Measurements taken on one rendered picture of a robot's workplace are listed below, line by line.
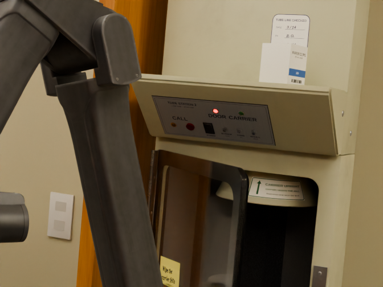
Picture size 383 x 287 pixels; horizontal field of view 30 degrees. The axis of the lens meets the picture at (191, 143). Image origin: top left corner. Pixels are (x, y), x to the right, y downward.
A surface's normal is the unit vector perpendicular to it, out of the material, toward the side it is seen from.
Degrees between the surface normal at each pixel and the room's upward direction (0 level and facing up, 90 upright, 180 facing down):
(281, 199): 66
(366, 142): 90
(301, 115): 135
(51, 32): 82
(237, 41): 90
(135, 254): 81
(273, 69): 90
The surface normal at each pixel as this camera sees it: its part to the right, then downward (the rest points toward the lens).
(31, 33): 0.65, 0.18
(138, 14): 0.91, 0.10
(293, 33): -0.40, 0.01
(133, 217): 0.69, -0.05
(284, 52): -0.62, -0.01
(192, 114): -0.34, 0.71
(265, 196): -0.15, -0.36
